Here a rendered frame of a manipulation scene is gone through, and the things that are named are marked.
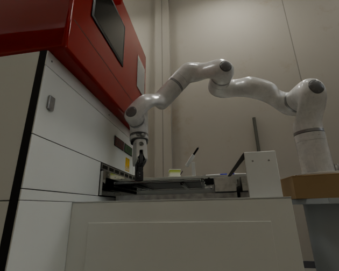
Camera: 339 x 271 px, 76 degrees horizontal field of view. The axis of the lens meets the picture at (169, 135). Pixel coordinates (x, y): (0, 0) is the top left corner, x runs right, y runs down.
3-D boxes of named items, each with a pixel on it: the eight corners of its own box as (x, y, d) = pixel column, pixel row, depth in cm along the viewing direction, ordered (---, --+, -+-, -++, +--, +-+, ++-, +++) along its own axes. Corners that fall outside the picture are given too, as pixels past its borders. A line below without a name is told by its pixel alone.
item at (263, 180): (249, 198, 64) (244, 151, 68) (230, 201, 115) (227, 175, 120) (283, 197, 62) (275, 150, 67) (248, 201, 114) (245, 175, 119)
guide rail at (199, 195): (115, 202, 91) (115, 195, 92) (117, 202, 93) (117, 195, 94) (238, 200, 84) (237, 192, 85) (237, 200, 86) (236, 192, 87)
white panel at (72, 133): (9, 200, 48) (40, 50, 60) (131, 204, 124) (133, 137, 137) (21, 199, 47) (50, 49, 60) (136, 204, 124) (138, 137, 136)
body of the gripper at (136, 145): (149, 135, 93) (150, 160, 88) (145, 145, 102) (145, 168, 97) (132, 134, 91) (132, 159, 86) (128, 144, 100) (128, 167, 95)
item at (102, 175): (97, 195, 83) (99, 170, 86) (134, 199, 124) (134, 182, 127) (101, 195, 82) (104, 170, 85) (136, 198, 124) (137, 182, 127)
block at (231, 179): (214, 184, 84) (213, 176, 85) (214, 185, 88) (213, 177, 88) (235, 183, 83) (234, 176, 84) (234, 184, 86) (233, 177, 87)
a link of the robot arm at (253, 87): (319, 108, 96) (298, 121, 112) (320, 85, 100) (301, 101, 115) (209, 82, 100) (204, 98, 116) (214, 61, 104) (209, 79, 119)
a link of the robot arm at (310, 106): (313, 137, 104) (302, 93, 111) (343, 125, 86) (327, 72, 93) (288, 138, 104) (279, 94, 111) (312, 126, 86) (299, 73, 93)
